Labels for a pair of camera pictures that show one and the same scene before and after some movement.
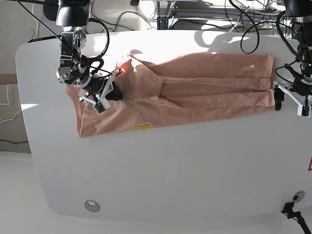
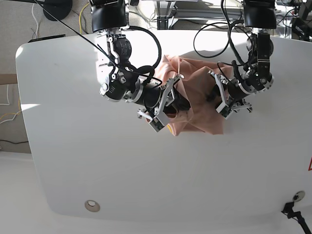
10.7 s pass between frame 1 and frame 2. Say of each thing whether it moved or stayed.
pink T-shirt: moved
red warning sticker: stayed
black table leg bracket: stayed
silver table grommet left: stayed
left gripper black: moved
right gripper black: moved
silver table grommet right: stayed
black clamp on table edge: stayed
